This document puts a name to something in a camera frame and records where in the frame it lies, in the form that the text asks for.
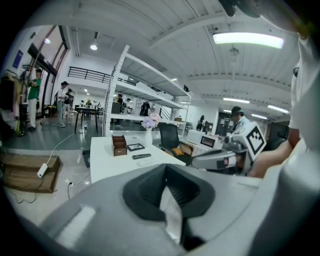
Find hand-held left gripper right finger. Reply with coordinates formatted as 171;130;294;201
166;163;263;252

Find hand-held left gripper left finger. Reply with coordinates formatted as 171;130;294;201
39;163;186;256

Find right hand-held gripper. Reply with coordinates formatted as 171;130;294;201
191;121;267;176

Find brown wooden organizer box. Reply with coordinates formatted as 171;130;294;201
111;134;128;158

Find white remote control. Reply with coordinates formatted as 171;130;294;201
136;158;155;167

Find black slim remote control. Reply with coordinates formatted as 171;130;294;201
131;153;153;161

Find person's right forearm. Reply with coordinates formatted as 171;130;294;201
248;138;295;179

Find white microwave oven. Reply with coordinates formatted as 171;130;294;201
186;129;223;149

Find black waste bin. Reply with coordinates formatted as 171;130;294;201
82;149;91;168

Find black mesh office chair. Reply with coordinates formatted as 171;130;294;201
158;122;193;166

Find white vase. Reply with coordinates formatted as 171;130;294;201
144;127;154;147

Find white power strip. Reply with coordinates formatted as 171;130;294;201
36;162;49;179

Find purple and pink flowers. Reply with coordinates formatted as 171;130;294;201
141;112;162;130

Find brown wooden pallet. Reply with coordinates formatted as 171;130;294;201
0;153;63;194

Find white metal shelving rack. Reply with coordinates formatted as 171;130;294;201
103;44;192;137

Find black table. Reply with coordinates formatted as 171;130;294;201
74;106;100;135

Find person's white t-shirt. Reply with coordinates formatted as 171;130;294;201
249;32;320;256

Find long ceiling tube light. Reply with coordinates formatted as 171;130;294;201
212;31;285;50

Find black metal railing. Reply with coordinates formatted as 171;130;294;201
68;66;113;85

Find clothes rack with garments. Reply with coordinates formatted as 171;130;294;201
0;69;28;137

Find round pendant lamp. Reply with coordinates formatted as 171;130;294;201
89;32;99;51

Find black picture frame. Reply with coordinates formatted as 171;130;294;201
126;142;146;152

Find white power cable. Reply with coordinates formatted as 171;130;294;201
46;129;83;165

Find thin black cable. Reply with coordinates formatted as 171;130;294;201
16;177;45;205

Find blue wall sign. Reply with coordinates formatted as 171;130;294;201
12;49;25;69

